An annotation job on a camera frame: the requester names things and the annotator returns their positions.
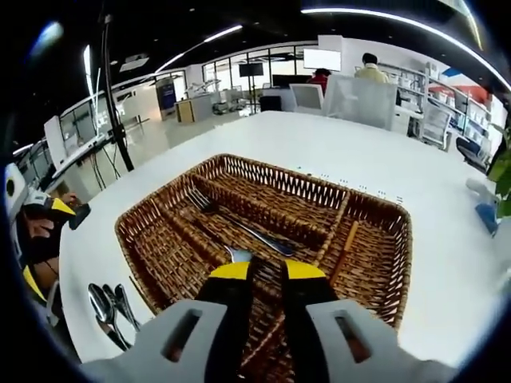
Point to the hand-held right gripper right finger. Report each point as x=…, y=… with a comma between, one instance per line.
x=297, y=319

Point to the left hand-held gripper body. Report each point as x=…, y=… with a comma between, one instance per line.
x=16, y=199

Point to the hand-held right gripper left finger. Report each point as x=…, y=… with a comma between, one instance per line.
x=223, y=339

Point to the silver metal fork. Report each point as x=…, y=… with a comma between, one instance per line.
x=239, y=255
x=284, y=248

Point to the brown wicker storage slot basket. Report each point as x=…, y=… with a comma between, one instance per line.
x=167, y=247

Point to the white storage shelves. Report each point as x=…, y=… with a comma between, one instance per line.
x=459, y=95

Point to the person's left hand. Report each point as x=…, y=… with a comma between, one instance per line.
x=40, y=229

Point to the small black device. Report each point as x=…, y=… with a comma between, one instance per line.
x=80, y=217

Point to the ceiling light strip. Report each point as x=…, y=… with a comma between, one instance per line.
x=87, y=64
x=223, y=33
x=339, y=10

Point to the dark blue standing banner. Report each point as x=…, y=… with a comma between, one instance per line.
x=167, y=95

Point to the wooden cabinet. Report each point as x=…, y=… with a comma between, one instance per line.
x=185, y=111

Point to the ceiling air conditioner vent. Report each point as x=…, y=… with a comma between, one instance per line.
x=133, y=61

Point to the white mesh office chair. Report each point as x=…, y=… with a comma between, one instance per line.
x=437, y=123
x=307, y=97

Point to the small white object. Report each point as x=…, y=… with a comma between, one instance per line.
x=477, y=185

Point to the frosted translucent chair back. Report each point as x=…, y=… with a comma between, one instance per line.
x=359, y=101

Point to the black monitor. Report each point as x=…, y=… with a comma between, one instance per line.
x=250, y=69

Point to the green potted plant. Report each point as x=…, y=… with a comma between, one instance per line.
x=504, y=175

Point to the white projection screen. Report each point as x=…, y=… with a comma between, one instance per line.
x=321, y=60

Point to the white chair frame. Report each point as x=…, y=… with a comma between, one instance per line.
x=52, y=303

